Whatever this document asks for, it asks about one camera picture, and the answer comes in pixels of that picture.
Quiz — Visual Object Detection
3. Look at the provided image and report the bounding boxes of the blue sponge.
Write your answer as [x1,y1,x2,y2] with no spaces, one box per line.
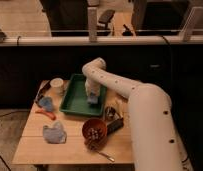
[87,94,99,104]

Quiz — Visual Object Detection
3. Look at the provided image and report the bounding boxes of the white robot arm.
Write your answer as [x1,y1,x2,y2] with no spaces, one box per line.
[82,58,183,171]

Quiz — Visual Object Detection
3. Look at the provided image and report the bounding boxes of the green plastic tray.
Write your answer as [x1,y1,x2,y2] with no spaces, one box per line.
[59,74,106,117]

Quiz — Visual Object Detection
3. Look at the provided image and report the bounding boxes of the round metal container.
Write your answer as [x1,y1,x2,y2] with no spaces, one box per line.
[105,106,116,120]

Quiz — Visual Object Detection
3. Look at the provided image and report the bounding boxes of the white cup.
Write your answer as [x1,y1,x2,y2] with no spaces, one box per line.
[50,78,64,94]

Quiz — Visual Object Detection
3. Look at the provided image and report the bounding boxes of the red bowl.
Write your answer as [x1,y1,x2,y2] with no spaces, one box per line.
[82,118,107,143]

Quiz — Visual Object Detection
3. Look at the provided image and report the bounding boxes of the black rectangular block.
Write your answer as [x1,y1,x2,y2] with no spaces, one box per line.
[107,118,124,135]

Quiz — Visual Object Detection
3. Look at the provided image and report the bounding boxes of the small blue cloth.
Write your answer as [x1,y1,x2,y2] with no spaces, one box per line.
[39,97,54,112]

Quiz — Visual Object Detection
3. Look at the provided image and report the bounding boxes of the blue crumpled cloth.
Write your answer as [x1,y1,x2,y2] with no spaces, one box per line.
[42,121,67,144]

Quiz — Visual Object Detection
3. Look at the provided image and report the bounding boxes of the wooden table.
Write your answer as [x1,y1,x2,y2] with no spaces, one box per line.
[13,89,134,165]

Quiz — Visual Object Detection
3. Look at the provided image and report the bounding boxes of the metal spoon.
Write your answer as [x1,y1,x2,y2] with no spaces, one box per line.
[84,141,116,163]

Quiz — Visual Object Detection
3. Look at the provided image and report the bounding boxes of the black office chair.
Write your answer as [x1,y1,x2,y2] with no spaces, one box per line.
[97,9,115,30]

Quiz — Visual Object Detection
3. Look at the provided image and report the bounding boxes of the orange handled tool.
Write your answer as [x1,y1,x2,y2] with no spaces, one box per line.
[35,110,56,120]

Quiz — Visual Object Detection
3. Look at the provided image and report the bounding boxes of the white horizontal rail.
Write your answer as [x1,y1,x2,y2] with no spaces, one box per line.
[0,35,203,46]

